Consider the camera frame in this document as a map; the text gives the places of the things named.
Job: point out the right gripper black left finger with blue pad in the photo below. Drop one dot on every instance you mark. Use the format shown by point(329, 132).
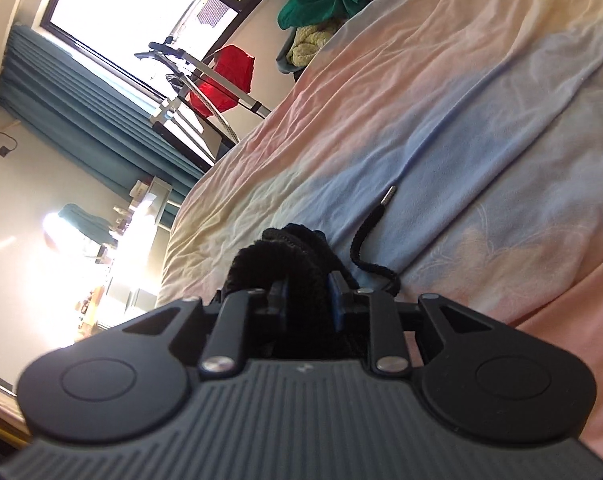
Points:
point(185, 373)

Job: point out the teal left curtain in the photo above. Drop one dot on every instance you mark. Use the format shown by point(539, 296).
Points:
point(86, 120)

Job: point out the black drawstring pants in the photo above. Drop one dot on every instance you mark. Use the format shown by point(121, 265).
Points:
point(288, 297)

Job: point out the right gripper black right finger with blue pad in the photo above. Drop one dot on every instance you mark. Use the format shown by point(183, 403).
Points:
point(480, 377)

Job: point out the yellow knitted garment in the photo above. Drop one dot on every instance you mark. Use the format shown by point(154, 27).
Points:
point(309, 40)

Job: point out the teal garment on chair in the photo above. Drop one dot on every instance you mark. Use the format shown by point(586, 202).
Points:
point(94, 227)

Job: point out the white dresser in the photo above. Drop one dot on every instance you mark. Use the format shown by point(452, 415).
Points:
point(127, 289)

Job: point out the window with dark frame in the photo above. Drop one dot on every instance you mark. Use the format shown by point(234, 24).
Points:
point(114, 32)

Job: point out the pastel pink blue bedsheet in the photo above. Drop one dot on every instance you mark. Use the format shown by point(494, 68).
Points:
point(483, 122)

